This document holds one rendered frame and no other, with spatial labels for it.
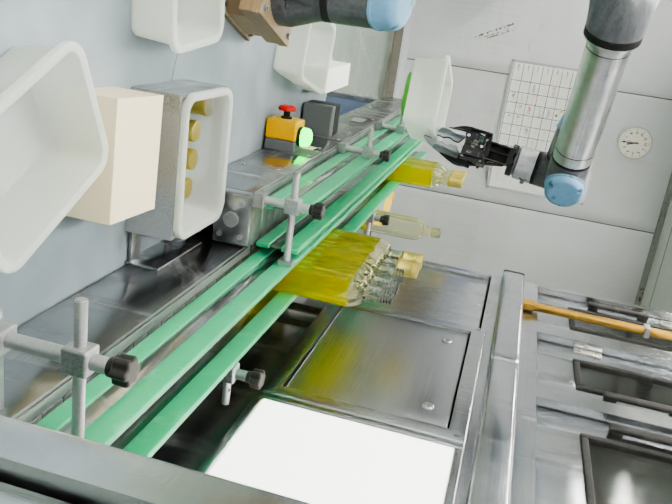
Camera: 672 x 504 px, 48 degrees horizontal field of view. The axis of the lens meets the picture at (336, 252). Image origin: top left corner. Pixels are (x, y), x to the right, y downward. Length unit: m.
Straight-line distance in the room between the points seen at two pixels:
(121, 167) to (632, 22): 0.82
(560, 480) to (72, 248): 0.81
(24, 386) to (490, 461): 0.67
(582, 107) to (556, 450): 0.60
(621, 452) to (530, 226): 6.06
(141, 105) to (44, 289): 0.27
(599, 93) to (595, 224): 6.03
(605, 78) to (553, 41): 5.79
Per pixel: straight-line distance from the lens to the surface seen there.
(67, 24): 1.00
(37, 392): 0.86
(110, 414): 0.86
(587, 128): 1.44
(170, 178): 1.14
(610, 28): 1.33
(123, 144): 0.99
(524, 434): 1.33
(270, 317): 1.29
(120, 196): 1.01
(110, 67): 1.09
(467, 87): 7.21
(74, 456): 0.47
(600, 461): 1.37
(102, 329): 1.00
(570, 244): 7.44
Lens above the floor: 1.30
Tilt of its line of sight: 12 degrees down
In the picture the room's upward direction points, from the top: 102 degrees clockwise
